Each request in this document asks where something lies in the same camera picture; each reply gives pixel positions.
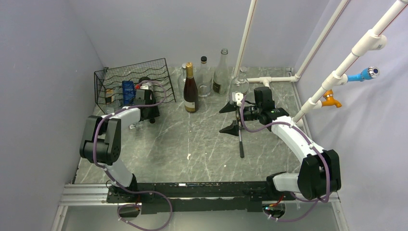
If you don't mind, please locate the dark bottle silver cap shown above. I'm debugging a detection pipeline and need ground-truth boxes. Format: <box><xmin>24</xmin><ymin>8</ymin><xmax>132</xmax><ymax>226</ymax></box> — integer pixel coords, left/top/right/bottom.
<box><xmin>139</xmin><ymin>77</ymin><xmax>160</xmax><ymax>124</ymax></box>

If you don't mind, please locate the clear bottle green label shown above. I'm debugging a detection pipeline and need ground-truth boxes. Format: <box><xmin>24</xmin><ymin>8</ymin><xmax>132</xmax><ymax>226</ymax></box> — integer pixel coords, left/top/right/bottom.
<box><xmin>230</xmin><ymin>66</ymin><xmax>249</xmax><ymax>95</ymax></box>

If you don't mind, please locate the clear bottle with dark label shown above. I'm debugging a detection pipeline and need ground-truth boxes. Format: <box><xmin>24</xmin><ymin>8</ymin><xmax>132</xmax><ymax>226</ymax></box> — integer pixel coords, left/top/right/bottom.
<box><xmin>212</xmin><ymin>48</ymin><xmax>229</xmax><ymax>95</ymax></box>

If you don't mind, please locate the blue glass bottle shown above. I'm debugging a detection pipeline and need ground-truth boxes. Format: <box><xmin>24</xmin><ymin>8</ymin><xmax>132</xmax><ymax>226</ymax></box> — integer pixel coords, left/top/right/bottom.
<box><xmin>122</xmin><ymin>81</ymin><xmax>136</xmax><ymax>106</ymax></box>

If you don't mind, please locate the clear frosted short bottle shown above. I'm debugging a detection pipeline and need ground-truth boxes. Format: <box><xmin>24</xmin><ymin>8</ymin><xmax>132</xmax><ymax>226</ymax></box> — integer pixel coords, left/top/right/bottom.
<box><xmin>195</xmin><ymin>56</ymin><xmax>212</xmax><ymax>97</ymax></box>

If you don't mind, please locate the amber bottle gold foil neck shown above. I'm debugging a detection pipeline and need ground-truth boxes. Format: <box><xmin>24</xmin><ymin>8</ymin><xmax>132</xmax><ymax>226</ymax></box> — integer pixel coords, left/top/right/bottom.
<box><xmin>183</xmin><ymin>62</ymin><xmax>199</xmax><ymax>113</ymax></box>

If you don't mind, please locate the small bottle black cap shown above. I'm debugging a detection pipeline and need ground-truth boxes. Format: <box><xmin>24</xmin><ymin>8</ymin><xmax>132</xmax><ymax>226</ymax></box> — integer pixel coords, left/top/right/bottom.
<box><xmin>105</xmin><ymin>89</ymin><xmax>115</xmax><ymax>114</ymax></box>

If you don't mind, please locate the clear bottle red label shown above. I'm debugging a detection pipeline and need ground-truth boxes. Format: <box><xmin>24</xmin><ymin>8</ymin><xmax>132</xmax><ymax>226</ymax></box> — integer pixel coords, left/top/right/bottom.
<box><xmin>178</xmin><ymin>63</ymin><xmax>186</xmax><ymax>100</ymax></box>

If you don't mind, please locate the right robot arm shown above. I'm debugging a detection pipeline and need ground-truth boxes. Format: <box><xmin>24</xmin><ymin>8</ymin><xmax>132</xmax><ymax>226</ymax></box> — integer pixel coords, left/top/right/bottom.
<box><xmin>219</xmin><ymin>87</ymin><xmax>341</xmax><ymax>202</ymax></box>

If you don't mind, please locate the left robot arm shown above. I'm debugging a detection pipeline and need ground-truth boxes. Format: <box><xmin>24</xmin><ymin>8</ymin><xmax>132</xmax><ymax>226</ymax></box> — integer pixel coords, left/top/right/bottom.
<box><xmin>79</xmin><ymin>89</ymin><xmax>159</xmax><ymax>202</ymax></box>

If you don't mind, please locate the orange tap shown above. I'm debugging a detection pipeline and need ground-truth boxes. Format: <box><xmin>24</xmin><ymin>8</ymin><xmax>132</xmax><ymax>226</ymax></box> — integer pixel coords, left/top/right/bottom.
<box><xmin>321</xmin><ymin>90</ymin><xmax>342</xmax><ymax>108</ymax></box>

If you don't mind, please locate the blue tap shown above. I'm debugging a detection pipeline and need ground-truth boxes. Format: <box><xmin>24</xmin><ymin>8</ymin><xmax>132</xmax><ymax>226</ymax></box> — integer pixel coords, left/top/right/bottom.
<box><xmin>347</xmin><ymin>66</ymin><xmax>380</xmax><ymax>82</ymax></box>

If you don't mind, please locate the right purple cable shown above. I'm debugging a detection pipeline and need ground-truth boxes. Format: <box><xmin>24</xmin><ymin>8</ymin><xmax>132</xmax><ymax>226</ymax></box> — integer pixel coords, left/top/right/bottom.
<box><xmin>240</xmin><ymin>95</ymin><xmax>332</xmax><ymax>223</ymax></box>

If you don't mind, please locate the purple cable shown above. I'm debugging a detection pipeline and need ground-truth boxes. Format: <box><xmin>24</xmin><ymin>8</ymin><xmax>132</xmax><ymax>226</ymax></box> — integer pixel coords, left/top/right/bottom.
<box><xmin>92</xmin><ymin>79</ymin><xmax>174</xmax><ymax>231</ymax></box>
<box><xmin>240</xmin><ymin>95</ymin><xmax>332</xmax><ymax>223</ymax></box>

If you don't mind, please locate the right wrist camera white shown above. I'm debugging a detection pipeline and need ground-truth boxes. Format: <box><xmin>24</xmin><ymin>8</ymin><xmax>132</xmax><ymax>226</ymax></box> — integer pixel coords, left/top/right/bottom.
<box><xmin>229</xmin><ymin>91</ymin><xmax>244</xmax><ymax>107</ymax></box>

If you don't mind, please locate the black handled hammer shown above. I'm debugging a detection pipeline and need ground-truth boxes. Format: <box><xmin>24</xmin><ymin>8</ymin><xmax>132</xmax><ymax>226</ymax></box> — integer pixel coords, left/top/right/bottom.
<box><xmin>238</xmin><ymin>128</ymin><xmax>245</xmax><ymax>158</ymax></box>

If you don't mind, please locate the black wire wine rack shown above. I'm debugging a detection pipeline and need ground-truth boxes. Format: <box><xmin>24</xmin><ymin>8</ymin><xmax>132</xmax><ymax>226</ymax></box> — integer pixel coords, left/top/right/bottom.
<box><xmin>94</xmin><ymin>58</ymin><xmax>176</xmax><ymax>113</ymax></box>

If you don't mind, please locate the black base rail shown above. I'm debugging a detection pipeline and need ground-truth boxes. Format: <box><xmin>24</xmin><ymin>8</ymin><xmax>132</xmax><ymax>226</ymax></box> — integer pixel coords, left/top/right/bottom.
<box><xmin>106</xmin><ymin>181</ymin><xmax>294</xmax><ymax>215</ymax></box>

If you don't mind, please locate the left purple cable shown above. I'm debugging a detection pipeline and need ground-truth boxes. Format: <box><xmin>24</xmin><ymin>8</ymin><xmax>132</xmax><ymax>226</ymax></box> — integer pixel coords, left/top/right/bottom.
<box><xmin>92</xmin><ymin>79</ymin><xmax>174</xmax><ymax>231</ymax></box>

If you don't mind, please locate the white pvc pipe frame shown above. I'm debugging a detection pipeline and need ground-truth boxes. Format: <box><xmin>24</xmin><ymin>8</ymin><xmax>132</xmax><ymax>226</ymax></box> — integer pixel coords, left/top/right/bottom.
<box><xmin>243</xmin><ymin>0</ymin><xmax>408</xmax><ymax>134</ymax></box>

